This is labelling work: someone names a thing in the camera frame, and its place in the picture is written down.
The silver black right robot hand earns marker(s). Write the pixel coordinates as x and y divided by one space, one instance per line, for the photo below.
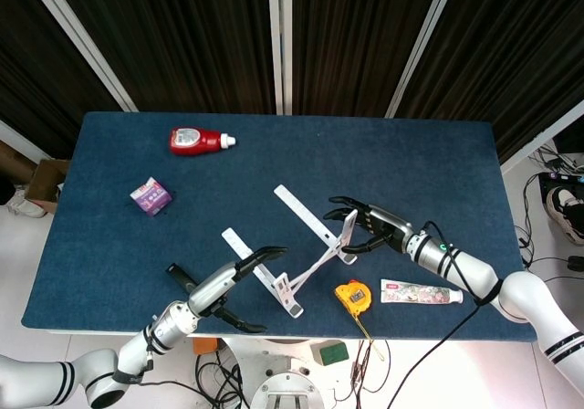
388 226

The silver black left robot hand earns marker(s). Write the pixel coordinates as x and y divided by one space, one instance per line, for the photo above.
212 288

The white folding stand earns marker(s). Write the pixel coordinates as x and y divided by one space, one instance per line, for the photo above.
301 215

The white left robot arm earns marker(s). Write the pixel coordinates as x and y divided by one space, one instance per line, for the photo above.
41 377

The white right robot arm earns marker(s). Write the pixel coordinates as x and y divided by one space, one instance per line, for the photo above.
524 295

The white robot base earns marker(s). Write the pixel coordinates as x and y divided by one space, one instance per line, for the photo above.
283 386

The orange block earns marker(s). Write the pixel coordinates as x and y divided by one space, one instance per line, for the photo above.
205 346

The blue carpet table cover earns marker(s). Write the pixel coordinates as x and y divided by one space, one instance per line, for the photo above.
410 167

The white floral toothpaste tube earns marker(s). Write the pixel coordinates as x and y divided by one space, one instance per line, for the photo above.
415 292

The yellow tape measure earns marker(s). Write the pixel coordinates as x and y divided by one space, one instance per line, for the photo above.
353 296

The small purple carton box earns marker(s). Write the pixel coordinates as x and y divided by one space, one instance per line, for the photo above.
151 196

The green block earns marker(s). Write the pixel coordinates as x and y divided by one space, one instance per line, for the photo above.
334 353

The red bottle with white cap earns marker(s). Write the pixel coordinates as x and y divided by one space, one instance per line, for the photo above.
201 140

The black and white sneaker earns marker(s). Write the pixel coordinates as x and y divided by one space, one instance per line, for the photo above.
566 210

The dark brown curtain panel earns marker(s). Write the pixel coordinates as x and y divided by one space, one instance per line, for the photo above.
356 39
182 39
515 53
32 62

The brown cardboard box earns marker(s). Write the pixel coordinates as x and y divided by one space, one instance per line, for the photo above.
45 185

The white shoe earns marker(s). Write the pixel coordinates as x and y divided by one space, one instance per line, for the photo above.
25 203

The white frame post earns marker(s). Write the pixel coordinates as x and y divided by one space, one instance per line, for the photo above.
279 39
422 44
77 34
543 137

